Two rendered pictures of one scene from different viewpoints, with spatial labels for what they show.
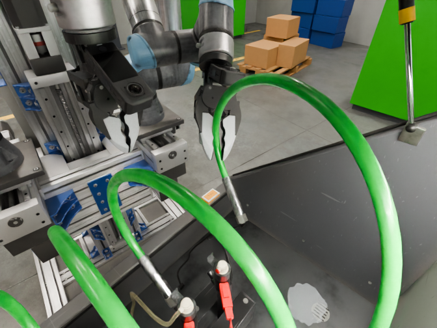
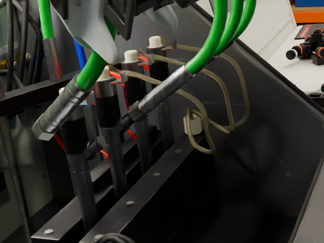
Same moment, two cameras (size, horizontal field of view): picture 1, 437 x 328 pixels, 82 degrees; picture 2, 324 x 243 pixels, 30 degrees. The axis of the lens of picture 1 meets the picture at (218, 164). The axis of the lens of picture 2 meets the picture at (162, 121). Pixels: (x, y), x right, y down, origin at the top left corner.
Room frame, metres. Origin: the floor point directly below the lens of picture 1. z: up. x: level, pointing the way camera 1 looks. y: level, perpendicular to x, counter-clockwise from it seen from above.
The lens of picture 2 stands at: (0.84, -0.10, 1.30)
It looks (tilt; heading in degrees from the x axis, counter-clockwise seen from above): 19 degrees down; 163
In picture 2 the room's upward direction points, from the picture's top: 8 degrees counter-clockwise
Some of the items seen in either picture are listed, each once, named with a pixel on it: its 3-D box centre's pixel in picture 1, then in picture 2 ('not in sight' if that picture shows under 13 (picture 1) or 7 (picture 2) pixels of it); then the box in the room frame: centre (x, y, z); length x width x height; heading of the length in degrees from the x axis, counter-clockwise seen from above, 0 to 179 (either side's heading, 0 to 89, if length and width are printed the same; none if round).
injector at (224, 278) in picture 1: (217, 292); (93, 188); (0.22, 0.00, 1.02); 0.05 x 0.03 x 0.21; 48
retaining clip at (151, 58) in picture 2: not in sight; (140, 60); (0.10, 0.11, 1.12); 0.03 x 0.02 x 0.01; 48
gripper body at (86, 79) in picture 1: (99, 70); not in sight; (0.40, 0.19, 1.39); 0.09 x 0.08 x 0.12; 48
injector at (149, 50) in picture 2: not in sight; (171, 115); (0.04, 0.16, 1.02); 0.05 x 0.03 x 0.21; 48
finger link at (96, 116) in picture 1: (105, 114); not in sight; (0.37, 0.19, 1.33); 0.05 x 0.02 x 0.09; 138
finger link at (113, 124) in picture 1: (109, 131); not in sight; (0.39, 0.20, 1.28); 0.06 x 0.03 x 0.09; 48
